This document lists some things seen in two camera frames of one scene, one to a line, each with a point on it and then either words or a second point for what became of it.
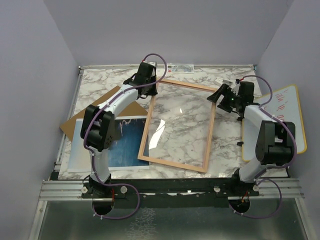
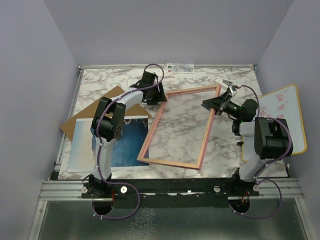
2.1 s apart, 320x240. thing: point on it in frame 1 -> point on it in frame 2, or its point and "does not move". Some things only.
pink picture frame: x=206 y=89 -> x=193 y=166
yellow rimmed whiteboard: x=285 y=104 does not move
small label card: x=180 y=68 does not move
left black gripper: x=153 y=92 -> x=160 y=97
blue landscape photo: x=124 y=152 does not move
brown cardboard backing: x=135 y=108 does not move
